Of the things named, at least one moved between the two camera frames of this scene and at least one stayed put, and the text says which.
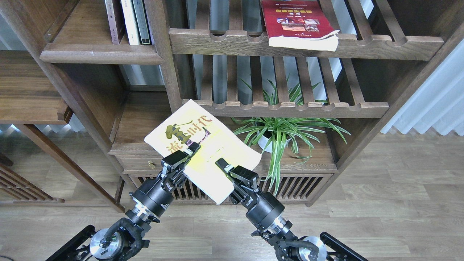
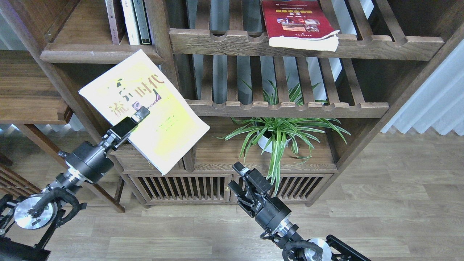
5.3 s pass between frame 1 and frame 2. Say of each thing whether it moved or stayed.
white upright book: stayed
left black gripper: moved
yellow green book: moved
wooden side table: stayed
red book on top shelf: stayed
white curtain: stayed
